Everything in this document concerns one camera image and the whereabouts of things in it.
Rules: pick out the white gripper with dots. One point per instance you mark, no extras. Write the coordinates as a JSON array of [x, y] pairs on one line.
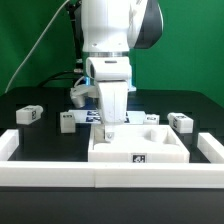
[[111, 76]]

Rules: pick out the white square tabletop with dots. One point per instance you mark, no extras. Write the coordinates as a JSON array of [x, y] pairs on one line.
[[137, 144]]

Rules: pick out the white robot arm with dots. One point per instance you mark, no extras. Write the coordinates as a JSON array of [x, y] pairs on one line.
[[111, 28]]

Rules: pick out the white base marker plate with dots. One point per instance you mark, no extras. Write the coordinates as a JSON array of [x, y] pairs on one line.
[[92, 116]]

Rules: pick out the white U-shaped obstacle fence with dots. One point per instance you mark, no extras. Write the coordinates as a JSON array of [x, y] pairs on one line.
[[102, 175]]

